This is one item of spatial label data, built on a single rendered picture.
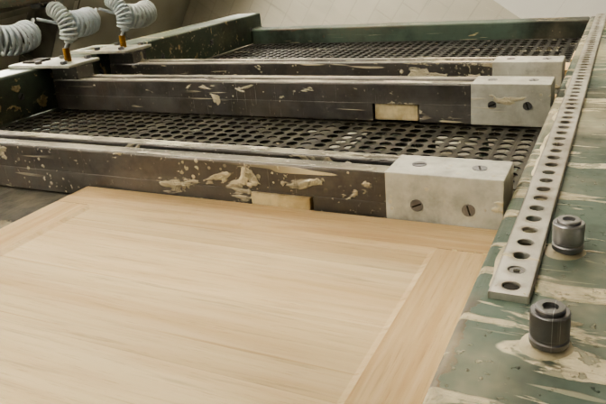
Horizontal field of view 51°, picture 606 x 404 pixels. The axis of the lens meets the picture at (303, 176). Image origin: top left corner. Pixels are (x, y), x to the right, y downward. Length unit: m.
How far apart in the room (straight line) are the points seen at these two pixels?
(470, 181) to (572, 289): 0.19
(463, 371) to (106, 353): 0.28
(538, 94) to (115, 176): 0.66
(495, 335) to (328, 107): 0.79
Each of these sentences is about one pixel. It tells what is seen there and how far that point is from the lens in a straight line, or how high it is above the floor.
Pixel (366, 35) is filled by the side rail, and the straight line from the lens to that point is 2.15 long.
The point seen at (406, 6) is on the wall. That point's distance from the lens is 6.25.
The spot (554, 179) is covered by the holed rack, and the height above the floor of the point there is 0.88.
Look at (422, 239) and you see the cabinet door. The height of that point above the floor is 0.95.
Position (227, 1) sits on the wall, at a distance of 7.19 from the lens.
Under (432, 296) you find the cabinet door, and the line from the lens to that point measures 0.56.
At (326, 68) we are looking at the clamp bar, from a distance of 1.38.
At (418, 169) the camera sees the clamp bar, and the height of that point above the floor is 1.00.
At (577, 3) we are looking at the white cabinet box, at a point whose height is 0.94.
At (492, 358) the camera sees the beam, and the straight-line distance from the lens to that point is 0.44.
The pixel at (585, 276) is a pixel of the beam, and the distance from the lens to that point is 0.54.
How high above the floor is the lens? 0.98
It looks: 9 degrees up
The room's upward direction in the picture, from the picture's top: 52 degrees counter-clockwise
